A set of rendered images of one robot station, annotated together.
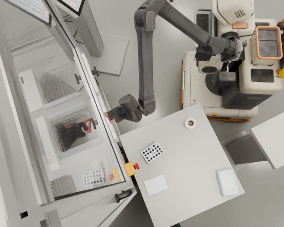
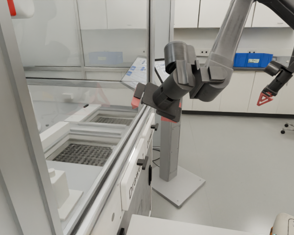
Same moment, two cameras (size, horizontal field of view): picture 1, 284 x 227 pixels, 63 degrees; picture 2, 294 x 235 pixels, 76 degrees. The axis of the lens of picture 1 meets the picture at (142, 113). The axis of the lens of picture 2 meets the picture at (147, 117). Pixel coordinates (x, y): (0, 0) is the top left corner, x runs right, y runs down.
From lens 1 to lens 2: 0.95 m
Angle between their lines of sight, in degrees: 54
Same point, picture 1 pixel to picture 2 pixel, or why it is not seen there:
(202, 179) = not seen: outside the picture
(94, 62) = (159, 183)
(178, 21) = not seen: outside the picture
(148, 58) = (239, 15)
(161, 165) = not seen: outside the picture
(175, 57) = (259, 224)
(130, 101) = (183, 45)
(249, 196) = not seen: outside the picture
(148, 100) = (218, 62)
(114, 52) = (184, 184)
